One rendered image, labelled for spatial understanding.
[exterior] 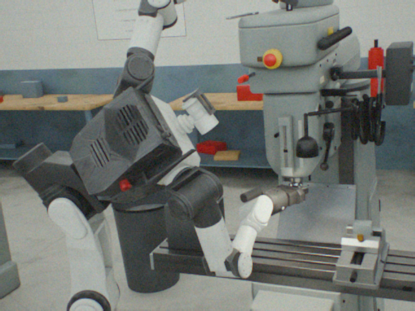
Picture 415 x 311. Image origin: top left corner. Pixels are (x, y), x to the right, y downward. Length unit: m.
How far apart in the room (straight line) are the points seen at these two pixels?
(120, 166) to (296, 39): 0.67
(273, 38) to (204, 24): 4.88
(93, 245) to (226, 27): 4.99
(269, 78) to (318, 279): 0.75
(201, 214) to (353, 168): 0.99
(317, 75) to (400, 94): 0.41
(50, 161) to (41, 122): 6.29
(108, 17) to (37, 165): 5.51
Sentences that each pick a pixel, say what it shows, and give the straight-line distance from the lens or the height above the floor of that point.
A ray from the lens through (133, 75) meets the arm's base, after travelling 1.78.
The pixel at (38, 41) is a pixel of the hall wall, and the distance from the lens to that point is 7.89.
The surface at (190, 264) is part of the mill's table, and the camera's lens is 2.34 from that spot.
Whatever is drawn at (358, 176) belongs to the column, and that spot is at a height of 1.18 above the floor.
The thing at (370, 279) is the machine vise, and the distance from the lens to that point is 2.04.
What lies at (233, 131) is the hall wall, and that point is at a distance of 6.78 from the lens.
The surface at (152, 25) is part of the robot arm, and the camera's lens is 1.92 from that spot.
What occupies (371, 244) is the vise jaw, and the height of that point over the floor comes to 1.08.
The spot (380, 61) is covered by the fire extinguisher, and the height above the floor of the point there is 1.17.
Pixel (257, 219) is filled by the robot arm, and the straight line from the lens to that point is 1.93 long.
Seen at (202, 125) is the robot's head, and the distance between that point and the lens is 1.74.
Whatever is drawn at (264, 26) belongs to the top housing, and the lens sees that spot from 1.85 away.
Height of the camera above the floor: 1.97
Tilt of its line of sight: 15 degrees down
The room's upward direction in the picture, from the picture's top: 5 degrees counter-clockwise
